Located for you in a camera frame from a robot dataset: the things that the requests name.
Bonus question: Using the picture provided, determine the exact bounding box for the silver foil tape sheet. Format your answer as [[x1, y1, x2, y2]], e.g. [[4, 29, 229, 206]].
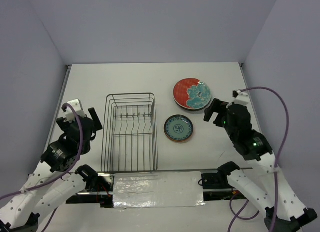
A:
[[113, 171, 205, 209]]

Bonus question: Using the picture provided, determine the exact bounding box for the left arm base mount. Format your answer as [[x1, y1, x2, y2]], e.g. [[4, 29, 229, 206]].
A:
[[66, 173, 115, 209]]

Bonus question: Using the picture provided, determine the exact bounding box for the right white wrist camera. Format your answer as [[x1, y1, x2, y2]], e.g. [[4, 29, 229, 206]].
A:
[[226, 90, 250, 109]]

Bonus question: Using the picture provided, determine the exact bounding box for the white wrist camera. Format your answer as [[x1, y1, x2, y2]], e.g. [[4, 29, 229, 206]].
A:
[[226, 90, 250, 109], [61, 98, 86, 123]]

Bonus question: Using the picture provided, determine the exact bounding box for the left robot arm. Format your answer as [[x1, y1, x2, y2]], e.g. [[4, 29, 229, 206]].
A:
[[0, 102, 103, 232]]

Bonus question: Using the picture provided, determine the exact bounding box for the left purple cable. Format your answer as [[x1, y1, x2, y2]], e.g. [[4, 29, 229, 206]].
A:
[[0, 103, 83, 232]]

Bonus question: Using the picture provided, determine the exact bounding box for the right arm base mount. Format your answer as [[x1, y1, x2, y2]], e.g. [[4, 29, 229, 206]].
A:
[[198, 170, 245, 202]]

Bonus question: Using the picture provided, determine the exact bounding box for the blue patterned small plate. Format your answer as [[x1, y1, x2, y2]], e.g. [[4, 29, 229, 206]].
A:
[[163, 114, 194, 140]]

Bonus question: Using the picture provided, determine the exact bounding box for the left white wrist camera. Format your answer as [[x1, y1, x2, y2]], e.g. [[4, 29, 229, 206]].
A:
[[61, 98, 86, 123]]

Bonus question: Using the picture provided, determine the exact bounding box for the dark teal glazed plate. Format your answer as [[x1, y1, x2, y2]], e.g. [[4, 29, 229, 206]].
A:
[[178, 104, 208, 112]]

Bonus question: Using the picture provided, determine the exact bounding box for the red and teal floral plate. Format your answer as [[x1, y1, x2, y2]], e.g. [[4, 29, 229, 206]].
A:
[[173, 78, 212, 109]]

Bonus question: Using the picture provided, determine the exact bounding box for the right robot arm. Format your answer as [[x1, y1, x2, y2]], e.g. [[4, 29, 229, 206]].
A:
[[204, 99, 318, 232]]

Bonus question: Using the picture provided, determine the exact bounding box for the orange small plate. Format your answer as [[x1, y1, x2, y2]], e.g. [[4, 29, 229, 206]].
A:
[[167, 137, 192, 144]]

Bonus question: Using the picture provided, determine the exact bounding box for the metal wire dish rack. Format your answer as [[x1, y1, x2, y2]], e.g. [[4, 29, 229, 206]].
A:
[[100, 92, 159, 174]]

